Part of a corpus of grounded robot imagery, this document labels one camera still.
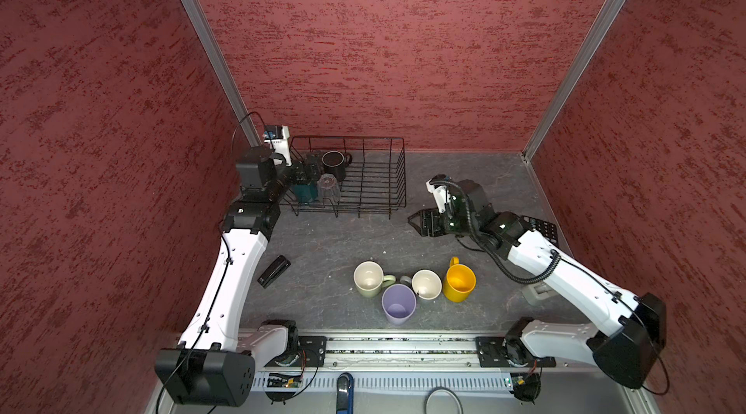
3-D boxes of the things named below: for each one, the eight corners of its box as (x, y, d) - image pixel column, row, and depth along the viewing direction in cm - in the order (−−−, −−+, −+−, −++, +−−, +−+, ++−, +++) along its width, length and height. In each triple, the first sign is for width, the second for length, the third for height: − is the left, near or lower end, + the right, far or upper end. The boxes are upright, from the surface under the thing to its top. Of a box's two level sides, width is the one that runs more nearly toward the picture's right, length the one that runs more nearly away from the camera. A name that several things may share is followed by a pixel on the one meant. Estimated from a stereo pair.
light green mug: (349, 288, 87) (346, 275, 79) (368, 268, 91) (367, 254, 83) (373, 310, 83) (373, 299, 75) (391, 288, 87) (393, 275, 79)
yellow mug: (442, 302, 84) (448, 291, 77) (437, 269, 91) (443, 256, 83) (470, 302, 84) (479, 292, 77) (463, 269, 91) (471, 256, 83)
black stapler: (259, 284, 88) (254, 278, 84) (283, 259, 93) (279, 253, 89) (267, 291, 86) (262, 285, 83) (291, 265, 92) (287, 259, 88)
